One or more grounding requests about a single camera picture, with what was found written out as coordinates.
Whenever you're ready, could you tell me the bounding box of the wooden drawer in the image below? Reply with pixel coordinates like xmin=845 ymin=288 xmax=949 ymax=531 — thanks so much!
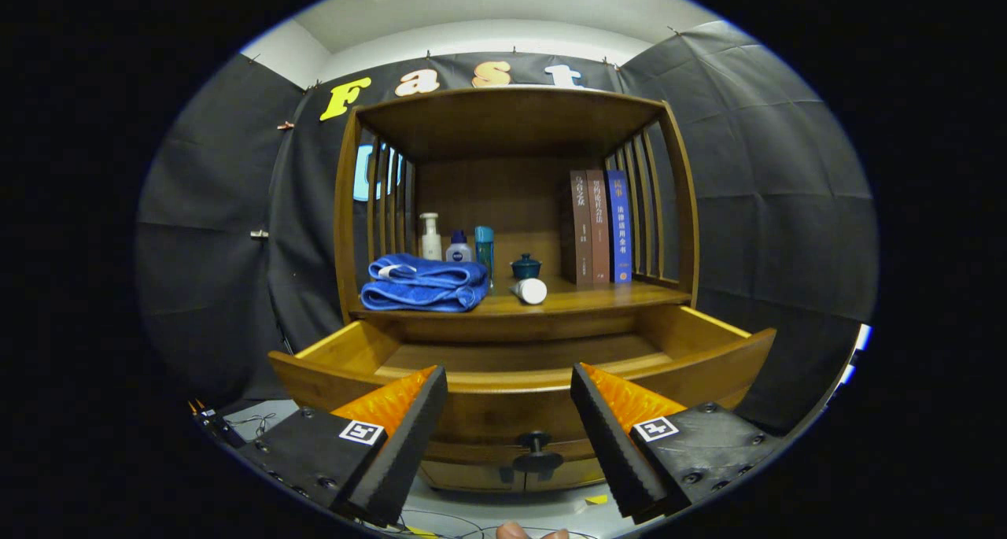
xmin=267 ymin=305 xmax=778 ymax=477

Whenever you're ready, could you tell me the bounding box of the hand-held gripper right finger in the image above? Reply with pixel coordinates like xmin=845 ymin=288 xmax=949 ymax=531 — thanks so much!
xmin=570 ymin=362 xmax=788 ymax=524

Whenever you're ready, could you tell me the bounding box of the reddish brown book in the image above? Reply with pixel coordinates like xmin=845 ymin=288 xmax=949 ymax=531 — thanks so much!
xmin=587 ymin=170 xmax=611 ymax=286

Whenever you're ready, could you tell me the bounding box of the white green tube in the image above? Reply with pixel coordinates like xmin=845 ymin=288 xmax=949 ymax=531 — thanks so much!
xmin=509 ymin=277 xmax=548 ymax=305

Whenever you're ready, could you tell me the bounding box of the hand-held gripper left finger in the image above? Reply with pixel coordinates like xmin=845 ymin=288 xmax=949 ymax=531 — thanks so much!
xmin=236 ymin=365 xmax=448 ymax=527

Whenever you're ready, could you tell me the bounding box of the wooden cabinet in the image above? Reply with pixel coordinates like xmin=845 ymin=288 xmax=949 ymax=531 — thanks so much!
xmin=333 ymin=87 xmax=701 ymax=494

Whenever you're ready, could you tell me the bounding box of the wooden cabinet door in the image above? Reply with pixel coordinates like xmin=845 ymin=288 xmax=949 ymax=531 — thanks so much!
xmin=419 ymin=459 xmax=526 ymax=493
xmin=526 ymin=464 xmax=607 ymax=493

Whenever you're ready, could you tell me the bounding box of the black drawer knob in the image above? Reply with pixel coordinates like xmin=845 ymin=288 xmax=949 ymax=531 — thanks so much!
xmin=513 ymin=431 xmax=564 ymax=474

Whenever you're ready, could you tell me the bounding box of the dark brown book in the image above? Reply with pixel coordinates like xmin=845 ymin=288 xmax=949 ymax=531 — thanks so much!
xmin=560 ymin=170 xmax=594 ymax=290

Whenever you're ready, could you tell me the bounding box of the wooden countertop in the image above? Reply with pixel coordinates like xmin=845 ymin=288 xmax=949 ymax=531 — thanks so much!
xmin=350 ymin=275 xmax=693 ymax=319

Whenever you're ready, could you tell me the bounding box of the folded blue towel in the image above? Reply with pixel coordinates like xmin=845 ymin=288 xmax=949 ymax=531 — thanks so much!
xmin=360 ymin=253 xmax=491 ymax=313

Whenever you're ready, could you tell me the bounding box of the blue book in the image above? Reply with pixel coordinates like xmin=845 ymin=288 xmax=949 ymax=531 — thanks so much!
xmin=604 ymin=169 xmax=633 ymax=284

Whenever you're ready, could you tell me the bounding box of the white pump bottle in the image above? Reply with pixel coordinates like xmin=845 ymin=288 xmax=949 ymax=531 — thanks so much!
xmin=419 ymin=212 xmax=443 ymax=261

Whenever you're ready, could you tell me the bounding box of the teal slim bottle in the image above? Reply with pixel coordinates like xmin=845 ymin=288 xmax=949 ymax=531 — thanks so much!
xmin=474 ymin=226 xmax=496 ymax=288

